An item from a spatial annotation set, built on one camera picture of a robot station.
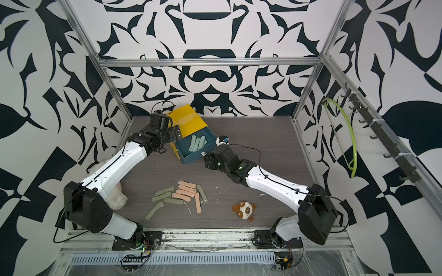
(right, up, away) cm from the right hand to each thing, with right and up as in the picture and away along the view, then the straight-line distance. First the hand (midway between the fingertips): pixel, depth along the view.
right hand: (206, 156), depth 80 cm
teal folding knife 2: (-6, +5, +7) cm, 10 cm away
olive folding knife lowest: (-25, -26, +2) cm, 36 cm away
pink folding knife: (-12, -18, +9) cm, 23 cm away
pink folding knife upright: (-4, -24, +5) cm, 24 cm away
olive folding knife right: (-2, -21, +7) cm, 22 cm away
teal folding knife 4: (-1, +6, +7) cm, 9 cm away
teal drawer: (-11, +4, +3) cm, 13 cm away
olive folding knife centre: (-18, -23, +6) cm, 30 cm away
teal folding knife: (-7, +7, +9) cm, 14 cm away
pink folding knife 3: (-12, -21, +7) cm, 25 cm away
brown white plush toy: (+18, -25, 0) cm, 30 cm away
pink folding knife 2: (-9, -20, +8) cm, 23 cm away
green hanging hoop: (+59, +11, -11) cm, 61 cm away
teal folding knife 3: (-3, +8, +9) cm, 12 cm away
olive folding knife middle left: (-23, -21, +5) cm, 31 cm away
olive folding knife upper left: (-22, -19, +8) cm, 30 cm away
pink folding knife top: (-8, -16, +9) cm, 20 cm away
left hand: (-18, +12, +4) cm, 22 cm away
